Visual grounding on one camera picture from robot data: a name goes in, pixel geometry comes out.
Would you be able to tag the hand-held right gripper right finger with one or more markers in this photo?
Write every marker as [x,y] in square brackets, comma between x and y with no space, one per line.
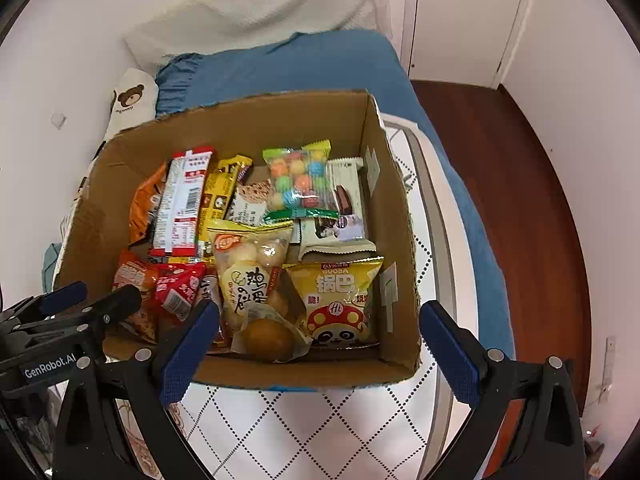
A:
[450,350]

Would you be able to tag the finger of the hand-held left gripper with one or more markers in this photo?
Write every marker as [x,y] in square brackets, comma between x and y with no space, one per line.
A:
[62,297]
[115,304]

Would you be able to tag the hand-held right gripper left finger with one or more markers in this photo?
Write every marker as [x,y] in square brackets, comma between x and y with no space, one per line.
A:
[190,355]

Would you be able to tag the orange snack packet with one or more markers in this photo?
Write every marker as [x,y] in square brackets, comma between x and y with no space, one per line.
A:
[145,205]

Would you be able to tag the cardboard box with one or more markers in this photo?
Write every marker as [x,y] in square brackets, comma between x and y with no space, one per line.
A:
[300,115]

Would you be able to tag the orange-red snack packet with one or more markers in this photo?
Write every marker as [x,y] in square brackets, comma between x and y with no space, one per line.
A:
[132,280]

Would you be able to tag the red snack packet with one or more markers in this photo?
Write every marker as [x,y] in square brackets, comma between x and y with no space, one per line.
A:
[177,287]

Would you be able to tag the clear round-snack packet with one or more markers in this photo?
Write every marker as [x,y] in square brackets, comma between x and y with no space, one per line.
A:
[250,275]

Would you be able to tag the white red-striped snack packet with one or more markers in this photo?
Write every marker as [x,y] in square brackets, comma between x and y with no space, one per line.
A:
[182,200]

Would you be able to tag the yellow dark-print snack packet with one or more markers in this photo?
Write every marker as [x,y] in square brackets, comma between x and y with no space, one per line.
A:
[220,195]

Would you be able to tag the white speckled snack packet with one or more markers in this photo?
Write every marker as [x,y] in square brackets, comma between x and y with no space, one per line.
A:
[250,202]

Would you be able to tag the white grey-picture snack packet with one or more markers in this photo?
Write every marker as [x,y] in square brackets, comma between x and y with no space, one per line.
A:
[330,234]

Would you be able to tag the white chocolate-picture snack packet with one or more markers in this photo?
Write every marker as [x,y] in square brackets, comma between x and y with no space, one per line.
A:
[347,195]

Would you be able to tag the bear print pillow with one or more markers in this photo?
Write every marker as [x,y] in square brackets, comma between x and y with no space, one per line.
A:
[130,102]

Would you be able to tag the colourful candy ball packet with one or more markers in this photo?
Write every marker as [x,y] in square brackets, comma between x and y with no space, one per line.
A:
[297,180]

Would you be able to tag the blue bed cover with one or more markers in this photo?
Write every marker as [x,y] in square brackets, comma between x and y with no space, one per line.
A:
[300,65]

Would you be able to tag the white pillow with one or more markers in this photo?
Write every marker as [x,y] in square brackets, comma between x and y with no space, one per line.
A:
[250,15]

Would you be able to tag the white door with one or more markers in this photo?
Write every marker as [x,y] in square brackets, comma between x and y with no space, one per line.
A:
[465,15]

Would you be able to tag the white wall fixture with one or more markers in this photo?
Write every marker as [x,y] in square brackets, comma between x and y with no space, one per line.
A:
[608,362]

